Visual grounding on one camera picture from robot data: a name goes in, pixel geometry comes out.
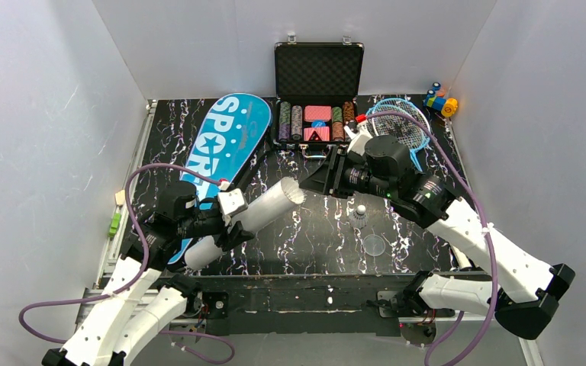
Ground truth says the white shuttlecock tube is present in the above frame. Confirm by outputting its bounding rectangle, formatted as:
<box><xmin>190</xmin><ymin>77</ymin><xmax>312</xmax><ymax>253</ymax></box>
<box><xmin>183</xmin><ymin>177</ymin><xmax>306</xmax><ymax>271</ymax></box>

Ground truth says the white shuttlecock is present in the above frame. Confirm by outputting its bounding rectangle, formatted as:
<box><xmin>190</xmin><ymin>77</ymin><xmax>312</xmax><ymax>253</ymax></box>
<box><xmin>348</xmin><ymin>204</ymin><xmax>369</xmax><ymax>230</ymax></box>

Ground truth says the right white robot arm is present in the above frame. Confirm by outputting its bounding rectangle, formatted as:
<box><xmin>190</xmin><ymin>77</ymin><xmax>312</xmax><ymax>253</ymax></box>
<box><xmin>301</xmin><ymin>136</ymin><xmax>575</xmax><ymax>340</ymax></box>

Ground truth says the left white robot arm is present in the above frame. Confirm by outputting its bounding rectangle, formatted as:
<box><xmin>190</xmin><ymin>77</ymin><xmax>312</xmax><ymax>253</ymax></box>
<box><xmin>41</xmin><ymin>181</ymin><xmax>253</xmax><ymax>365</ymax></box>

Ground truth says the blue badminton racket lower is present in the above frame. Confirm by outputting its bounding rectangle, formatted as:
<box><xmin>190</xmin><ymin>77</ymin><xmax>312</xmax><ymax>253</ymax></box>
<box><xmin>372</xmin><ymin>97</ymin><xmax>433</xmax><ymax>153</ymax></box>

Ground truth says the clear plastic tube lid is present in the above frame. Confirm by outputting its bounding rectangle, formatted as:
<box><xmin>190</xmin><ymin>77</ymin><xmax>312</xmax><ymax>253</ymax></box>
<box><xmin>362</xmin><ymin>234</ymin><xmax>386</xmax><ymax>257</ymax></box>

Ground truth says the black poker chip case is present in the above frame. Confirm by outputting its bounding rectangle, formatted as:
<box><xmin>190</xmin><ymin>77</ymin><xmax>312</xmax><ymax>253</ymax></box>
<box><xmin>270</xmin><ymin>41</ymin><xmax>365</xmax><ymax>159</ymax></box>

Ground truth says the blue racket cover bag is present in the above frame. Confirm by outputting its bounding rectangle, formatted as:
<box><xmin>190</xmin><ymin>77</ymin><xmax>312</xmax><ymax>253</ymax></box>
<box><xmin>166</xmin><ymin>92</ymin><xmax>272</xmax><ymax>265</ymax></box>

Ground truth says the colourful toy block train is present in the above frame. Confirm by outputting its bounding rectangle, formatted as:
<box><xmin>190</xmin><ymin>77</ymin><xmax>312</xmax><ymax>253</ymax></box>
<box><xmin>423</xmin><ymin>82</ymin><xmax>459</xmax><ymax>117</ymax></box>

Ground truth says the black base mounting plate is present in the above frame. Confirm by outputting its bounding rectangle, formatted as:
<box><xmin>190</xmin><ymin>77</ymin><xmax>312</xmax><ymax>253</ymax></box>
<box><xmin>141</xmin><ymin>272</ymin><xmax>481</xmax><ymax>339</ymax></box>

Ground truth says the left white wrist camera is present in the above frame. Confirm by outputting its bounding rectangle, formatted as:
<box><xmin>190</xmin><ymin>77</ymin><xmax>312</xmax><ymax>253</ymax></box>
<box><xmin>217</xmin><ymin>180</ymin><xmax>248</xmax><ymax>226</ymax></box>

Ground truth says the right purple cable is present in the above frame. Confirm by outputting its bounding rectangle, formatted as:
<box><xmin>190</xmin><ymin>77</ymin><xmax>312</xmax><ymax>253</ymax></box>
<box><xmin>361</xmin><ymin>111</ymin><xmax>499</xmax><ymax>366</ymax></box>

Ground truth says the green clip on rail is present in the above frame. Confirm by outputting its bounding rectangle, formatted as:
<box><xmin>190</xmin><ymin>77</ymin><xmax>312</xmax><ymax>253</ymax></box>
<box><xmin>108</xmin><ymin>212</ymin><xmax>121</xmax><ymax>239</ymax></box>

